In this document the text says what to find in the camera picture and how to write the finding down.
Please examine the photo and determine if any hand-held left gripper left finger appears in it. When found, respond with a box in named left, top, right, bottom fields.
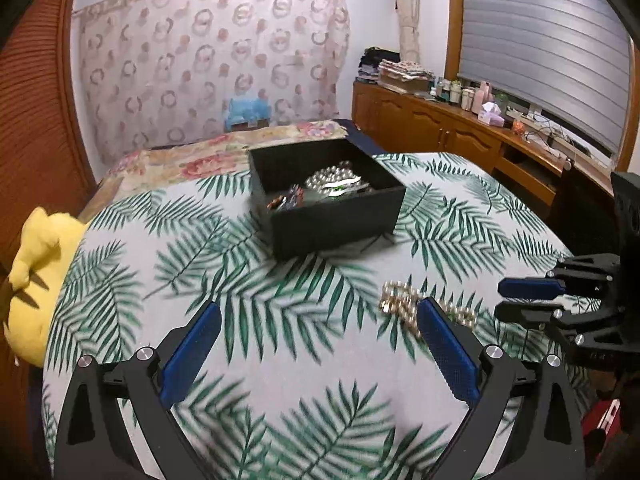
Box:
left=52, top=301, right=223, bottom=480

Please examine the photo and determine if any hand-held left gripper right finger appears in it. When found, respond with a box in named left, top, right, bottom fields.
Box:
left=416, top=297, right=587, bottom=480

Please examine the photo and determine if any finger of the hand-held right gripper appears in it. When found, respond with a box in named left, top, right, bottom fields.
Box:
left=494, top=302, right=624, bottom=357
left=498, top=254, right=622, bottom=302

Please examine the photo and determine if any gold link bracelet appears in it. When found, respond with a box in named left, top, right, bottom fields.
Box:
left=380, top=282, right=479, bottom=339

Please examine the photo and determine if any black cardboard box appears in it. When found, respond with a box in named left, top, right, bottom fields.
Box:
left=248, top=138, right=407, bottom=262

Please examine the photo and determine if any brown wooden bead bracelet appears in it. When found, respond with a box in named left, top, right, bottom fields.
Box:
left=266, top=186, right=307, bottom=210

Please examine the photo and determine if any pale green jade bangle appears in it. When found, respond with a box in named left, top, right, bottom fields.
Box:
left=327, top=185, right=371, bottom=200

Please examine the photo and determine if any silver bangle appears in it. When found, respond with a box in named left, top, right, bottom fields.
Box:
left=322, top=177, right=362, bottom=195

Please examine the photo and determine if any white pearl necklace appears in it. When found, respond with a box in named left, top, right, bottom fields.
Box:
left=304, top=159, right=372, bottom=197

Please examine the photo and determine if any green leaf print blanket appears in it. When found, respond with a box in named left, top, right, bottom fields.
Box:
left=42, top=152, right=602, bottom=480

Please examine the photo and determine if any red object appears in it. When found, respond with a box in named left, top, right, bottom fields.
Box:
left=584, top=399, right=627, bottom=462

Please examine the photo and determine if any long wooden cabinet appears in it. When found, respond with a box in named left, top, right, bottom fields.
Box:
left=352, top=80, right=577, bottom=207

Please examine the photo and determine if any yellow plush toy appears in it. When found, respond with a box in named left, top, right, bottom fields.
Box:
left=2, top=207, right=87, bottom=369

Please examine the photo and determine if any pink tissue box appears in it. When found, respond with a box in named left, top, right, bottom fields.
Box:
left=477, top=102, right=509, bottom=129

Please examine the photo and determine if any floral quilt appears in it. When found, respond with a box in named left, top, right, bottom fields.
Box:
left=101, top=119, right=352, bottom=194

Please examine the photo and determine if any row of cosmetic bottles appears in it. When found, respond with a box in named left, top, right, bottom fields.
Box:
left=432, top=76, right=509, bottom=114

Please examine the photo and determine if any dark blue bed sheet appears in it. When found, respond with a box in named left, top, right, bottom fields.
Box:
left=344, top=118, right=389, bottom=157

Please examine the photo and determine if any grey window blind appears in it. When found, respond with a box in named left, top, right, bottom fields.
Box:
left=457, top=0, right=632, bottom=157

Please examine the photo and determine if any flat cardboard box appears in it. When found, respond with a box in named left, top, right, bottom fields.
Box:
left=377, top=75, right=434, bottom=94

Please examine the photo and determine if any folded floral cloth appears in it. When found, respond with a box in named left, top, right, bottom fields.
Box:
left=378, top=58, right=436, bottom=82

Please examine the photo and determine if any stack of dark clothes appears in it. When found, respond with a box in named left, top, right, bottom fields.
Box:
left=358, top=47, right=402, bottom=84

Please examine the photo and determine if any brown slatted wooden wardrobe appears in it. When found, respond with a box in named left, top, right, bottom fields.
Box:
left=0, top=0, right=99, bottom=283

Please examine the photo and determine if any beige window curtain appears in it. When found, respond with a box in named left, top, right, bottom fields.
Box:
left=389, top=0, right=424, bottom=62

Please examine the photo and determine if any white power strip with cables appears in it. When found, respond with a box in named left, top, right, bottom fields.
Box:
left=515, top=105, right=617, bottom=162

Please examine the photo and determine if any ring patterned curtain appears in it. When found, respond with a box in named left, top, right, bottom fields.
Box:
left=72, top=0, right=352, bottom=167

